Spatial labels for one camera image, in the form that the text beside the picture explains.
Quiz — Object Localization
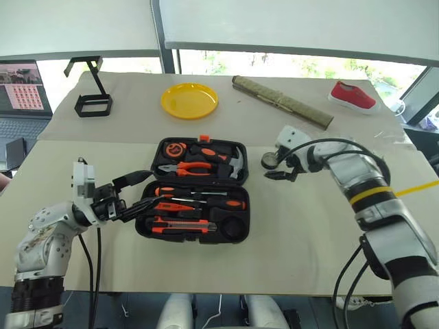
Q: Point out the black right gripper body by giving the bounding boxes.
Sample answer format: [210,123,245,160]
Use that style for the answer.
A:
[285,151,311,175]

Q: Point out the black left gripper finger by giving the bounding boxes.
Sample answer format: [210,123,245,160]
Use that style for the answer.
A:
[117,195,162,223]
[112,169,154,191]

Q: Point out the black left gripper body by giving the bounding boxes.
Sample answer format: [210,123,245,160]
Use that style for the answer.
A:
[89,182,127,223]

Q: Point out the black electrical tape roll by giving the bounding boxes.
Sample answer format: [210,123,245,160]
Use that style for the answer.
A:
[261,151,286,171]

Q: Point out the orange voltage tester pen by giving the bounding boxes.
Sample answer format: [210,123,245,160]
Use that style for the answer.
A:
[154,202,202,212]

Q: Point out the thin shaft orange black screwdriver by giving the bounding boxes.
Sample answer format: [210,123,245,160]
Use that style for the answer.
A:
[154,186,229,199]

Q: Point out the orange black utility knife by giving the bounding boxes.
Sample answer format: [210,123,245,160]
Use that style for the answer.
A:
[150,216,219,235]

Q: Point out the thick shaft orange black screwdriver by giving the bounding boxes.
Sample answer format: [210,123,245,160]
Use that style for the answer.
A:
[169,197,248,211]

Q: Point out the black tool case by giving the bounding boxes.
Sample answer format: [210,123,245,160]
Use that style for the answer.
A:
[134,134,252,245]

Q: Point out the orange black tape measure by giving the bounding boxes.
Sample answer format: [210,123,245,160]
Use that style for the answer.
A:
[163,141,188,159]

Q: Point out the rolled bamboo mat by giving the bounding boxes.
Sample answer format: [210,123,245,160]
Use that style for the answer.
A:
[231,75,335,132]

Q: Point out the beige paper table cover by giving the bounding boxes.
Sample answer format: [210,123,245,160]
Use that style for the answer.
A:
[0,138,439,298]
[35,70,425,152]

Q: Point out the black metal headphone stand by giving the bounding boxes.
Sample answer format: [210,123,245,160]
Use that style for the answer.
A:
[63,56,114,119]

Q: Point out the red canvas shoe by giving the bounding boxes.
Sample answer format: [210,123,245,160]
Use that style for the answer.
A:
[327,80,382,116]

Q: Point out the yellow plastic plate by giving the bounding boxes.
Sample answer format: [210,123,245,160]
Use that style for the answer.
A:
[160,82,220,121]

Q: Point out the white roller blind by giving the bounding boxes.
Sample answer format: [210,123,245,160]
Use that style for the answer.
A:
[0,0,163,58]
[158,0,439,69]

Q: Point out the open laptop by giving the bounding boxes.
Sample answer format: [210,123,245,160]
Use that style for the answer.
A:
[0,60,54,172]

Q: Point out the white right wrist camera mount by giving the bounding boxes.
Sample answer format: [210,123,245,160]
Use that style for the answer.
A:
[275,125,311,154]

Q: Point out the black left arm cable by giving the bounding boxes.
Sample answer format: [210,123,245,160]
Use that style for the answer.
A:
[78,225,103,329]

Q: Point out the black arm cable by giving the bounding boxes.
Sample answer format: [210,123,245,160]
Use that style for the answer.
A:
[274,137,392,329]
[78,225,103,329]

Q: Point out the orange handled pliers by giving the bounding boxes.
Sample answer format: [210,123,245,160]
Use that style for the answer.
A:
[157,160,214,178]

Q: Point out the claw hammer orange black handle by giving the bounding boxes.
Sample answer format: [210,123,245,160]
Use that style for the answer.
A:
[189,143,246,180]

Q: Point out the yellow cable tie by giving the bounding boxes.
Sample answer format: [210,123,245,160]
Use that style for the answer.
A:
[349,180,439,206]

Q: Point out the grey window post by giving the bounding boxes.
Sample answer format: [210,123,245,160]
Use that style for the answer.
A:
[150,0,182,75]

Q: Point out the thin white cord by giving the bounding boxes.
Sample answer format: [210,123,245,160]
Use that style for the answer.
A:
[204,293,224,329]

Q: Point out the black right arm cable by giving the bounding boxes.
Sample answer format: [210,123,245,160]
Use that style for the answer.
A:
[274,137,392,329]

